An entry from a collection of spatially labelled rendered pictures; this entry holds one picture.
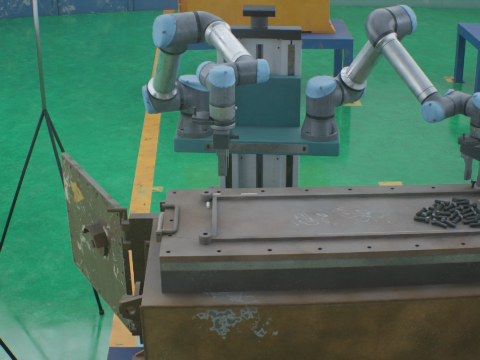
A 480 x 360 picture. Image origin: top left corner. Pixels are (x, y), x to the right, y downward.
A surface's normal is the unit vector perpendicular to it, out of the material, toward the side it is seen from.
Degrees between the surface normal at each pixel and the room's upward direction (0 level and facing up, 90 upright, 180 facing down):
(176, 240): 0
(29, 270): 0
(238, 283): 90
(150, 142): 0
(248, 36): 90
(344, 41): 90
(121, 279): 90
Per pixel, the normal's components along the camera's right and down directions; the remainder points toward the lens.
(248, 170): -0.09, 0.43
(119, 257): -0.86, 0.23
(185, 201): -0.01, -0.90
